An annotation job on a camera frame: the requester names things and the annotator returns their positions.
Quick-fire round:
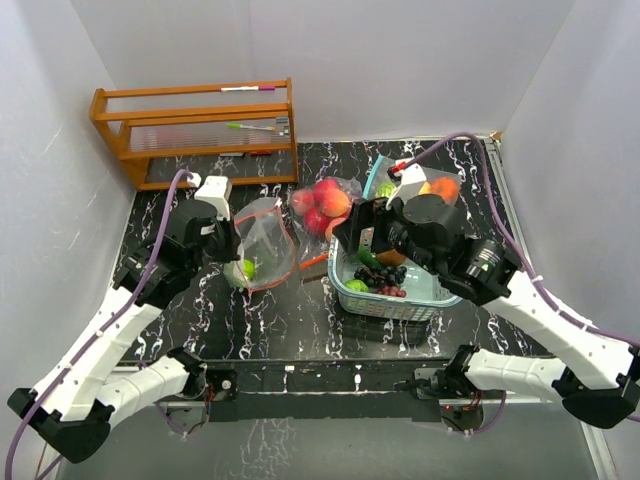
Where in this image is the green fruit toy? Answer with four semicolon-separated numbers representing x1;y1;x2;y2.
344;279;369;293
242;259;256;281

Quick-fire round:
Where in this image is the orange zipper bag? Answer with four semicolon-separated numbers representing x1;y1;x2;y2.
224;197;297;293
289;177;362;269

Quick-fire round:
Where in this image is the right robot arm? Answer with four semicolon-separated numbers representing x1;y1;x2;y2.
333;194;639;429

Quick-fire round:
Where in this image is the light blue plastic basket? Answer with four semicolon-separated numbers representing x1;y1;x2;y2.
328;239;462;322

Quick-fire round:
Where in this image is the green cucumber toy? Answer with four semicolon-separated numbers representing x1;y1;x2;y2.
357;249;381;269

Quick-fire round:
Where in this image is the red apple toy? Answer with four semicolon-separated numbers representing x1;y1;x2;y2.
304;207;331;236

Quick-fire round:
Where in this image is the blue zipper plastic bag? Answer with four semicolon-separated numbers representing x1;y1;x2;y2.
363;155;461;200

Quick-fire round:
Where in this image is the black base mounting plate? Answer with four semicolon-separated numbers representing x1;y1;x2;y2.
149;357;506;426

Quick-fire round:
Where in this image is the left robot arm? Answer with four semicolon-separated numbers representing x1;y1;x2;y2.
7;199;240;464

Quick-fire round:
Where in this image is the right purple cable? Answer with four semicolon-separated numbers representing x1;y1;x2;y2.
392;132;640;346

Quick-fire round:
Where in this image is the brown kiwi toy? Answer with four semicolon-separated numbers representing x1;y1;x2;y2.
376;250;406;267

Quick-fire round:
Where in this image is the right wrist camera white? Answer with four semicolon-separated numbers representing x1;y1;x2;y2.
386;160;427;210

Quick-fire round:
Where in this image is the pink red dragonfruit toy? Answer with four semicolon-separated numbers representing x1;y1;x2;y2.
312;178;339;203

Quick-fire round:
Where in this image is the orange pumpkin toy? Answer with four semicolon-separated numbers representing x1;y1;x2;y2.
431;177;459;205

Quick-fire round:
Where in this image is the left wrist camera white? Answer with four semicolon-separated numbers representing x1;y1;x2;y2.
194;176;232;221

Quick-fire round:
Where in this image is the purple cable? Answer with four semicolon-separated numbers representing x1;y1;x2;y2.
7;169;201;480
392;132;640;346

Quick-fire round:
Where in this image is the aluminium rail frame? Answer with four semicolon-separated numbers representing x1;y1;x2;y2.
37;134;616;480

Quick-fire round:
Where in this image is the wooden shelf rack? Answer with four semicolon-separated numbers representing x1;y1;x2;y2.
89;78;300;191

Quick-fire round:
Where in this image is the orange yellow peach toy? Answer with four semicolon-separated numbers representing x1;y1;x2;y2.
321;189;351;218

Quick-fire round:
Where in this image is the yellow pear toy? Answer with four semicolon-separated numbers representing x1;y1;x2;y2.
419;182;431;195

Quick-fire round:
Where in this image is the pink fruit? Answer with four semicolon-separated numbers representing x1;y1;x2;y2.
290;189;315;216

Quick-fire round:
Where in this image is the red grape bunch toy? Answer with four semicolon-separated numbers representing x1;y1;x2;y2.
376;285;407;298

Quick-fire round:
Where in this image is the dark grape bunch toy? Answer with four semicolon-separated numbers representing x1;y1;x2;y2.
353;266;407;288

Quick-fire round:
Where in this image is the pink white marker pen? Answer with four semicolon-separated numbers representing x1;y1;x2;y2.
219;85;277;93

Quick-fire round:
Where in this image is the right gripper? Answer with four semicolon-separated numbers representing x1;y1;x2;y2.
332;197;438;275

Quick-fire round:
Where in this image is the green marker pen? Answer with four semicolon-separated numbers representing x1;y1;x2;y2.
226;122;277;132

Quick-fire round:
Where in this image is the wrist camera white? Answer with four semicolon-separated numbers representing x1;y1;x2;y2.
194;176;232;221
386;160;427;210

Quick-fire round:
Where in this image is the green custard apple toy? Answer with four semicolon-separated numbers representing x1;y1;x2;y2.
375;182;396;198

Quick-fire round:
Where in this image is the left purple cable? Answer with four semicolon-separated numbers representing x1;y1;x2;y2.
7;169;201;480

